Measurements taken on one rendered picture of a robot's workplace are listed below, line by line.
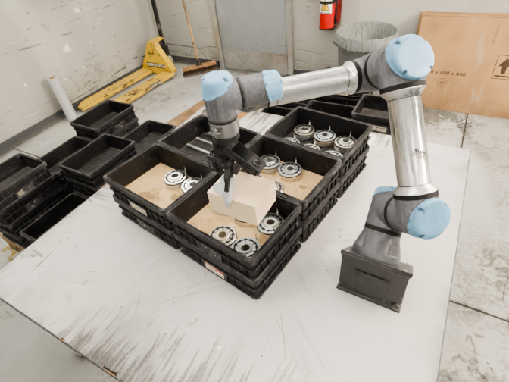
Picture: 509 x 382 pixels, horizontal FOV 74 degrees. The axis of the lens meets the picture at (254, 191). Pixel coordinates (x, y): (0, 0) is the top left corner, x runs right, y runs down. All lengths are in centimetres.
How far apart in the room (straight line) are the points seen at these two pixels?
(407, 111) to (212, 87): 51
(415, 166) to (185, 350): 87
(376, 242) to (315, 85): 51
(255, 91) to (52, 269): 114
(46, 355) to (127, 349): 109
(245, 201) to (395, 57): 53
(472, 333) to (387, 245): 110
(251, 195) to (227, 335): 48
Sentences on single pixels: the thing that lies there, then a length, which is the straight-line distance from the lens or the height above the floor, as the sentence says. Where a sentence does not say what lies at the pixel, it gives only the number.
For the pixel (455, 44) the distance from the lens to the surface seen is 376.
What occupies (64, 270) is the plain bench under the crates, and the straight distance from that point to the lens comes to 159.
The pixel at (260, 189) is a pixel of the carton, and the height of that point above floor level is 112.
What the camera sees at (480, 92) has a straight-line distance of 383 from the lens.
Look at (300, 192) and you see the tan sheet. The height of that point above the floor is 83.
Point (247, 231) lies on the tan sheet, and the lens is 126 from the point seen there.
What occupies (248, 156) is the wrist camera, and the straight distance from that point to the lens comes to 89.
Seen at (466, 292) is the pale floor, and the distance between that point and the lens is 227.
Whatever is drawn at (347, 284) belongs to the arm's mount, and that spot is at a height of 74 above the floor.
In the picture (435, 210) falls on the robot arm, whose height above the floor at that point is 109.
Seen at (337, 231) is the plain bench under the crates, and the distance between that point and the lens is 142.
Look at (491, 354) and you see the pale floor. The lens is 213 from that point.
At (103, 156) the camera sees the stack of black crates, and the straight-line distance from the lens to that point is 259.
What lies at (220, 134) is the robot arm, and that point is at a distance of 86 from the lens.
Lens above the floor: 176
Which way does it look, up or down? 41 degrees down
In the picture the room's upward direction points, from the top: 7 degrees counter-clockwise
